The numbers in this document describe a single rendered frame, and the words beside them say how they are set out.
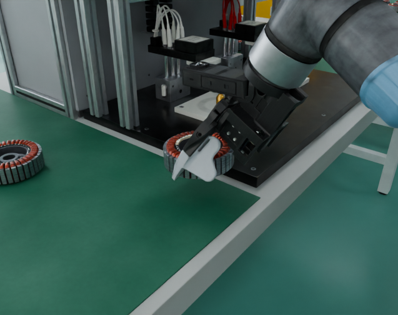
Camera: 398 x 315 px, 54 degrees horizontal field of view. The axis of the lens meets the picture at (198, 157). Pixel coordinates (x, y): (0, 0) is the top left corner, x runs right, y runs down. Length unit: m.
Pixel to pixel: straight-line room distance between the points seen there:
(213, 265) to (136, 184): 0.21
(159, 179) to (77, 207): 0.15
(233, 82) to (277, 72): 0.08
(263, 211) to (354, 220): 1.32
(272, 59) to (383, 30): 0.12
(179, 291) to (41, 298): 0.16
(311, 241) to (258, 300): 0.41
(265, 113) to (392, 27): 0.18
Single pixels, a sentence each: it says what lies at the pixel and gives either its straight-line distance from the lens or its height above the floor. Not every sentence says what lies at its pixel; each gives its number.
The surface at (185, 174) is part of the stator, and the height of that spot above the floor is 0.81.
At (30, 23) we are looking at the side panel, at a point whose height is 0.95.
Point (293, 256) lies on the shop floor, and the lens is 1.66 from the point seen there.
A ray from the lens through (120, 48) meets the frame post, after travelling 0.77.
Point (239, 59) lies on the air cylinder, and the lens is 1.17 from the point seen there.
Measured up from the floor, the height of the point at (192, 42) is 0.92.
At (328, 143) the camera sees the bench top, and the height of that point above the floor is 0.75.
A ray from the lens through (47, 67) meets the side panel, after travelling 1.00.
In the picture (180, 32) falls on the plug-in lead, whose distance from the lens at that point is 0.95.
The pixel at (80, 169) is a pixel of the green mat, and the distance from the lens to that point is 0.74.
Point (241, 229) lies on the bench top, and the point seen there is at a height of 0.75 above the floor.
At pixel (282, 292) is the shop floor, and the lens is 1.52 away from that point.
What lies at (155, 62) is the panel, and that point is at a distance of 1.08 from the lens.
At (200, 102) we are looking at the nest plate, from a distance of 0.92.
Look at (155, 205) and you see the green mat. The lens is 0.62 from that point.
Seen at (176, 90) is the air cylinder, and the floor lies 0.79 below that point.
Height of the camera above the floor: 1.12
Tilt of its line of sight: 29 degrees down
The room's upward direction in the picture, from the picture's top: straight up
